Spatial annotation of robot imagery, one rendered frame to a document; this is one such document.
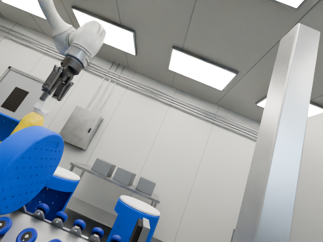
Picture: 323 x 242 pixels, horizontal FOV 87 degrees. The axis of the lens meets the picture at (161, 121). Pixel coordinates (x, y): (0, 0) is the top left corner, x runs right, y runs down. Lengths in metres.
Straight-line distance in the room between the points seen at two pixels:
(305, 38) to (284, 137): 0.26
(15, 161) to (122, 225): 0.69
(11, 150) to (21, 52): 5.27
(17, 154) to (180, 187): 3.59
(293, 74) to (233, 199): 4.01
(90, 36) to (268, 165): 0.76
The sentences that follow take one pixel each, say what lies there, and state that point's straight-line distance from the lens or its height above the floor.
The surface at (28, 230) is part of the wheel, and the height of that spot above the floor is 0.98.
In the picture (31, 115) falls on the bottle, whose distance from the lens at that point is 0.76.
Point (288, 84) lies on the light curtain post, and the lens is 0.46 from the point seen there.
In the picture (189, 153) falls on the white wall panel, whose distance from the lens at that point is 4.05.
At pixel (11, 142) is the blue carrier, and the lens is 0.65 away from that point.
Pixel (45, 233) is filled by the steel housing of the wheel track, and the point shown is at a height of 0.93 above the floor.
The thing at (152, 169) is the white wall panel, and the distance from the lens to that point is 3.92.
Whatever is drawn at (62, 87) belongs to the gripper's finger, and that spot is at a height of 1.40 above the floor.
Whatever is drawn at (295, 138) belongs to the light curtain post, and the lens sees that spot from 0.43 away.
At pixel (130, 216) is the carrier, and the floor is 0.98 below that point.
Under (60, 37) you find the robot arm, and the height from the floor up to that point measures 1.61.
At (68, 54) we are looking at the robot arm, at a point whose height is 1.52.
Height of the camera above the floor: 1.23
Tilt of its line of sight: 17 degrees up
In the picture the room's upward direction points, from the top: 23 degrees clockwise
